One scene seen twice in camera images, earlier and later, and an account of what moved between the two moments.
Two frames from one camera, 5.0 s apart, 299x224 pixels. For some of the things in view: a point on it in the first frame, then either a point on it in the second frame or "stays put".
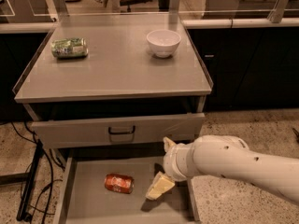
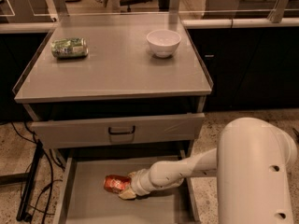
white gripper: (170, 162) to (139, 183)
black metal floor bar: (28, 177) stays put
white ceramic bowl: (163, 42) stays put
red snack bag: (121, 183) stays put
